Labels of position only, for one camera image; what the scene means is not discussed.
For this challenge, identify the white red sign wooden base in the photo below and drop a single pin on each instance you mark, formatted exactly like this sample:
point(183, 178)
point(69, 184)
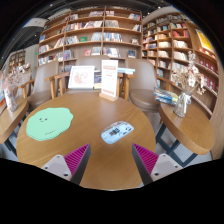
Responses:
point(109, 78)

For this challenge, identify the round wooden side table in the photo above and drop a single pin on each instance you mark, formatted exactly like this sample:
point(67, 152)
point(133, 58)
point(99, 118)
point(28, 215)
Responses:
point(11, 120)
point(188, 128)

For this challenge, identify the dark blue book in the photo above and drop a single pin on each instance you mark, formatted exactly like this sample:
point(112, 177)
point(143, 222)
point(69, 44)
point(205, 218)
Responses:
point(97, 80)

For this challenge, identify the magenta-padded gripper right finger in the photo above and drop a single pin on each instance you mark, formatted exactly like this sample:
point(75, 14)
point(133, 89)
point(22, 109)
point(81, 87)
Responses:
point(145, 159)

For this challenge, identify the wide wooden bookshelf unit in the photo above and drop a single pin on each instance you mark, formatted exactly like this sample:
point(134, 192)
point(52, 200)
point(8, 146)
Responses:
point(90, 33)

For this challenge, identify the light blue book stack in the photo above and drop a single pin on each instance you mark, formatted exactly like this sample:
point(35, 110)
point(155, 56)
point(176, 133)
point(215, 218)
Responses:
point(126, 70)

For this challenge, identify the green blob-shaped mouse pad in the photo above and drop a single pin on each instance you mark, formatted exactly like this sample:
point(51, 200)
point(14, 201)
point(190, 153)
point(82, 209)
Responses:
point(48, 123)

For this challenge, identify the white framed floral picture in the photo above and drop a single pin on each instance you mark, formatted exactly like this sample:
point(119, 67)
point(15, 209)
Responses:
point(81, 77)

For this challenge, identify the glass vase with dried flowers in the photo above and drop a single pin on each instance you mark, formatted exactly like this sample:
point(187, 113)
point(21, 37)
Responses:
point(11, 100)
point(183, 105)

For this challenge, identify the curved wooden bookshelf unit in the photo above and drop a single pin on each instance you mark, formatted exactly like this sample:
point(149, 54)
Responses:
point(176, 46)

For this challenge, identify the small distant wooden bookshelf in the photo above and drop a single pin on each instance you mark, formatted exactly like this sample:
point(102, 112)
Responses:
point(17, 60)

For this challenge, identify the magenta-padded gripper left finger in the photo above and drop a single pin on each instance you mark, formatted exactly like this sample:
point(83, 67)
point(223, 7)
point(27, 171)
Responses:
point(77, 160)

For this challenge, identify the transparent blue computer mouse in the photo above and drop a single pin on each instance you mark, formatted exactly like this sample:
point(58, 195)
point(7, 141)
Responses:
point(116, 132)

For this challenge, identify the stack of colourful books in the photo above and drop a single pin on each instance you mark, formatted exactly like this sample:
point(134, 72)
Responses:
point(165, 96)

